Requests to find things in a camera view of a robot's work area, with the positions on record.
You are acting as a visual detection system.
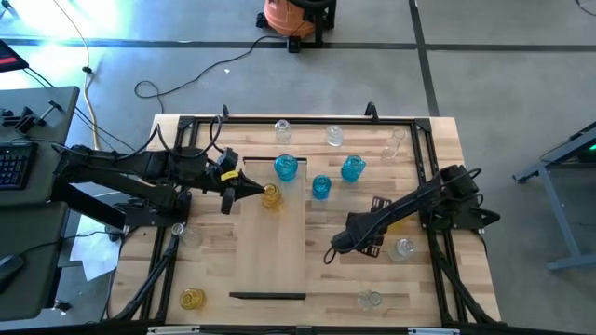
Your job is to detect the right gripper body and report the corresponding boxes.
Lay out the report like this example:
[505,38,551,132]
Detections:
[360,222,389,250]

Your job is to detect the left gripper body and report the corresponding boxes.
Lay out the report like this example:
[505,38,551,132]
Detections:
[202,160,239,195]

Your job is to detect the yellow hobnail textured glass vase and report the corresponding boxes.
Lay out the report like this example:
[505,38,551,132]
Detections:
[260,182,284,212]

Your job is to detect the blue flared-rim glass vase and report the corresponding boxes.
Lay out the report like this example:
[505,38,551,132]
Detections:
[273,154,299,183]

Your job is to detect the clear faceted round glass jar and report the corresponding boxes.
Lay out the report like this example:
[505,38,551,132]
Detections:
[273,118,293,144]

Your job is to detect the clear oval ribbed glass vase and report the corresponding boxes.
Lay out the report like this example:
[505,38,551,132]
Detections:
[324,125,345,148]

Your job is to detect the wooden shelf black metal legs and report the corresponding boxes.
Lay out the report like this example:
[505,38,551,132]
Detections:
[228,155,308,302]

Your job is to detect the blue bulbous textured glass vase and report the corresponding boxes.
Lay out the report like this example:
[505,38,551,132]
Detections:
[340,154,367,184]

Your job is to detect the blue cylindrical textured glass vase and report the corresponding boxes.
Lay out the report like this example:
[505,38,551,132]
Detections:
[311,174,333,202]

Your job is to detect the tall clear glass carafe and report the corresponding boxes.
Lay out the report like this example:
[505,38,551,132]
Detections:
[380,126,408,160]

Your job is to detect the small amber spiral glass vase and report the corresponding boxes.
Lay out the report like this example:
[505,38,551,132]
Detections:
[178,287,208,312]

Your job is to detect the dark grey desk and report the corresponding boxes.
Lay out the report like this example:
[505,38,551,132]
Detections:
[0,202,71,323]
[0,86,81,207]

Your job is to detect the orange shop vacuum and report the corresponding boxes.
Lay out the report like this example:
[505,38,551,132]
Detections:
[254,0,322,54]

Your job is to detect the grey metal table stand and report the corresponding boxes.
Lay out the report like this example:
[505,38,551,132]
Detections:
[511,120,596,273]

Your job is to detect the black stand leg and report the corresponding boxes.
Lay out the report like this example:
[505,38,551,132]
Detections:
[312,0,338,47]

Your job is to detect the black desk clamp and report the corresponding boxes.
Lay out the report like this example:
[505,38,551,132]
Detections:
[1,100,65,135]

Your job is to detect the black keyboard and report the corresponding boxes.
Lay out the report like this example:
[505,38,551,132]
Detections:
[0,141,40,191]

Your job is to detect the black computer mouse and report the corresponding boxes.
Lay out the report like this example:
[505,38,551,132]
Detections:
[0,254,27,295]

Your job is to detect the black red-screen device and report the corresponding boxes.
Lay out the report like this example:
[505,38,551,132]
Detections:
[0,39,30,74]

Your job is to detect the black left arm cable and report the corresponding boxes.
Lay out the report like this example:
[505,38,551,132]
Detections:
[115,114,224,162]

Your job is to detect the black aluminium table frame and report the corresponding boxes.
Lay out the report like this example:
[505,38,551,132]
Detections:
[107,114,503,329]

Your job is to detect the white strip bracket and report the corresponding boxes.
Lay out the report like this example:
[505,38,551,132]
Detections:
[146,325,202,335]
[407,327,461,335]

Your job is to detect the black vacuum power cable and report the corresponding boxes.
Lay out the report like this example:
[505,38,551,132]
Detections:
[133,34,299,115]

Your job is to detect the yellow floor cable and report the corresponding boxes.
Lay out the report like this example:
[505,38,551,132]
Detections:
[50,0,102,151]

